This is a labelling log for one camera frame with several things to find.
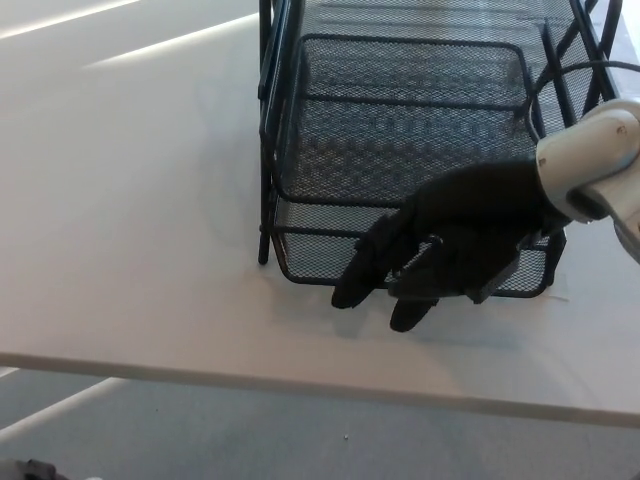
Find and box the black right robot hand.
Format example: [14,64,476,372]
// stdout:
[330,160,571,333]

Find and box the dark robot body part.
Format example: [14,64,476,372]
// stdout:
[0,457,59,480]

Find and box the black mesh tray with label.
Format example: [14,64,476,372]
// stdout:
[273,37,569,301]

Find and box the black mesh tiered letter tray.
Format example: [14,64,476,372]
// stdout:
[256,0,621,266]

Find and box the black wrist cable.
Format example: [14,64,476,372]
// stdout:
[524,58,640,144]

